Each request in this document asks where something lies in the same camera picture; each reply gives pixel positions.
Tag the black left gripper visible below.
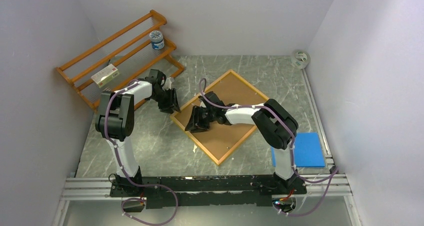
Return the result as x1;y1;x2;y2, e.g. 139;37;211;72
151;88;181;115

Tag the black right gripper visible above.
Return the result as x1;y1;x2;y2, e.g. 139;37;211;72
184;106;216;133

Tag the yellow wooden picture frame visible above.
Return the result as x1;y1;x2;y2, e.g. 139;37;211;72
169;69;270;166

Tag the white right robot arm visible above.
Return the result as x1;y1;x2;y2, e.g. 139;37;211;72
184;91;299;193

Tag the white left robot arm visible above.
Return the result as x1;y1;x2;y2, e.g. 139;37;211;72
95;69;180;196

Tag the orange wooden rack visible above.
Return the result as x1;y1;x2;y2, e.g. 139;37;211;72
56;10;185;112

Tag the small white green box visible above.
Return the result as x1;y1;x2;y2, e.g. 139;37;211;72
90;64;120;88

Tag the blue white round jar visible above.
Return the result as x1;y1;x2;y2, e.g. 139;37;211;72
149;30;165;50

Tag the blue foam pad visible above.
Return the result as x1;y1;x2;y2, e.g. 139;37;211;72
270;133;327;168

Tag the clear tape roll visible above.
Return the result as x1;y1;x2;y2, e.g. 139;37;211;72
290;50;311;70

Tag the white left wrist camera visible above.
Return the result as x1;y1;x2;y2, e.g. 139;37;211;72
162;77;175;90

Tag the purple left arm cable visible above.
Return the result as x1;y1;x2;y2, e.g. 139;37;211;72
103;80;179;226

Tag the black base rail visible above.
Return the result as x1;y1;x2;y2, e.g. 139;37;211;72
109;174;307;209

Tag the aluminium extrusion rail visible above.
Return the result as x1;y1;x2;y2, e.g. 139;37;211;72
60;174;353;201

